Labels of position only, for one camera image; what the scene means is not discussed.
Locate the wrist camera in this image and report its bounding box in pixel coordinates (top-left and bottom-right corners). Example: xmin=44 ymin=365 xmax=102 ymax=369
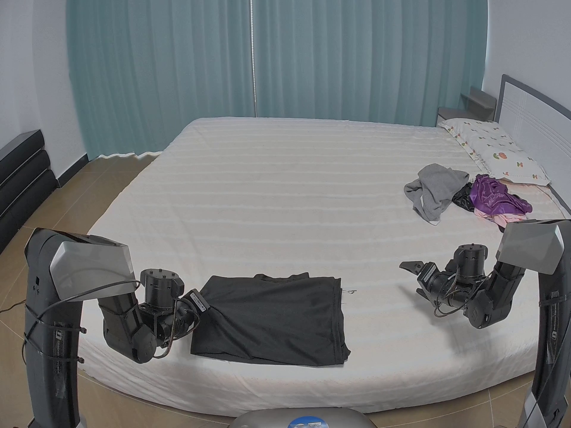
xmin=188 ymin=289 xmax=210 ymax=315
xmin=417 ymin=262 xmax=438 ymax=289

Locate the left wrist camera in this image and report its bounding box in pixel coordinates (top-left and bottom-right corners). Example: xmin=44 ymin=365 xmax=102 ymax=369
xmin=188 ymin=289 xmax=210 ymax=315

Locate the grey bedside table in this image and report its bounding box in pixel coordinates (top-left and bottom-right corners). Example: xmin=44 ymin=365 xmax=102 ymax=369
xmin=436 ymin=86 xmax=497 ymax=126

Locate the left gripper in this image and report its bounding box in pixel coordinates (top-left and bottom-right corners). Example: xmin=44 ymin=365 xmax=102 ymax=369
xmin=172 ymin=299 xmax=200 ymax=335

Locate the pink garment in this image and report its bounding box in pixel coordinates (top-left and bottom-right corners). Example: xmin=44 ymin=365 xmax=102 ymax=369
xmin=474 ymin=208 xmax=528 ymax=228

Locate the black glossy garment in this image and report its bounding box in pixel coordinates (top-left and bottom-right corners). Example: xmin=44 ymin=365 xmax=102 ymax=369
xmin=452 ymin=183 xmax=477 ymax=214

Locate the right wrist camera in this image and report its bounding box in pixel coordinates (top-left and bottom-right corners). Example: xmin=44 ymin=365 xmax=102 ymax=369
xmin=417 ymin=262 xmax=438 ymax=289

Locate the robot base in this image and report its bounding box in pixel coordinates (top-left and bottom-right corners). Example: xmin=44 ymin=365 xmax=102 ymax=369
xmin=228 ymin=408 xmax=380 ymax=428

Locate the bed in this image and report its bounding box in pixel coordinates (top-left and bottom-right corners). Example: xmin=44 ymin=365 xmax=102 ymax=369
xmin=77 ymin=74 xmax=571 ymax=418

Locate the black chest of drawers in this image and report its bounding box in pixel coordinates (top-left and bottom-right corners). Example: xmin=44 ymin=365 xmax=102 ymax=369
xmin=0 ymin=129 xmax=59 ymax=253

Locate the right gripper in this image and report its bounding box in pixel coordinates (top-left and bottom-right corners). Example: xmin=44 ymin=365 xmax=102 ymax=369
xmin=399 ymin=261 xmax=458 ymax=307

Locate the blue-green curtain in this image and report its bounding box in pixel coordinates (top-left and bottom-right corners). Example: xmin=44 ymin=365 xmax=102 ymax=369
xmin=67 ymin=0 xmax=257 ymax=160
xmin=250 ymin=0 xmax=489 ymax=127

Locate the white printed pillow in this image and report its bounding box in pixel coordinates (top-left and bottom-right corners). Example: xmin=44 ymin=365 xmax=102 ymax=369
xmin=438 ymin=118 xmax=551 ymax=187

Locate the black T-shirt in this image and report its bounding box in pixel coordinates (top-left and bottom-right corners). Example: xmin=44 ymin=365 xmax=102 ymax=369
xmin=190 ymin=273 xmax=351 ymax=368

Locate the purple garment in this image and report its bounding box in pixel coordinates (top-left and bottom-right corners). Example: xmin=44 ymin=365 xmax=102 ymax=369
xmin=470 ymin=174 xmax=534 ymax=216

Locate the grey garment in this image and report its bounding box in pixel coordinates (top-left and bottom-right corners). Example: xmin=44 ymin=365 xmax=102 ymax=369
xmin=404 ymin=163 xmax=470 ymax=226

